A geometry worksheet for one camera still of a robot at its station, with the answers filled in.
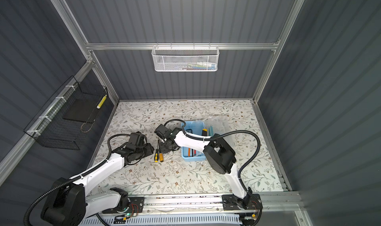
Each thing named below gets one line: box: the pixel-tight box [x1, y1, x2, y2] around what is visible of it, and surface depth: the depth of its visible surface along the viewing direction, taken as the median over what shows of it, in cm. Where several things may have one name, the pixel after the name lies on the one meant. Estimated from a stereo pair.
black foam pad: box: [62, 98, 102, 124], surface depth 80 cm
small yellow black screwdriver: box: [154, 148, 159, 163], surface depth 91 cm
